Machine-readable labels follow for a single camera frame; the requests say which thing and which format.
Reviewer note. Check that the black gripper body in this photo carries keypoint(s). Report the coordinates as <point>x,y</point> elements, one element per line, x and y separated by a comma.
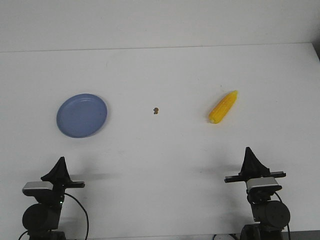
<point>60,188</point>
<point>239,178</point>

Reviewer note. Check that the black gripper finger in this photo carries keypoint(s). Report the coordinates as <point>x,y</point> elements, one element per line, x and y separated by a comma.
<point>54,173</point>
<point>257,168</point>
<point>246,165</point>
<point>64,171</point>

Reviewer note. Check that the blue round plate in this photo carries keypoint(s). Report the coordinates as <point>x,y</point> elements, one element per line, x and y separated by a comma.
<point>82,115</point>

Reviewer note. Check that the yellow toy corn cob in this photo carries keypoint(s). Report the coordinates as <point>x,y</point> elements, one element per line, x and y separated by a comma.
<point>223,107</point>

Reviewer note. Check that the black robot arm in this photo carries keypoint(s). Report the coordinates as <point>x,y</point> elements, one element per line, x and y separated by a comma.
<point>41,220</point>
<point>270,216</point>

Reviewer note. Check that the white object at table edge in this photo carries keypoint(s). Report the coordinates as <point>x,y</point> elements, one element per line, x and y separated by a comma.
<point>224,237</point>

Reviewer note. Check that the small brown table mark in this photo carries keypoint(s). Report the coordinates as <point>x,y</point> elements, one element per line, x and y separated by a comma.
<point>155,110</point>

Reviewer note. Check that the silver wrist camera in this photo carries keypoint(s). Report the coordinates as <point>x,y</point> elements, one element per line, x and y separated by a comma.
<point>264,183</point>
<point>37,188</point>

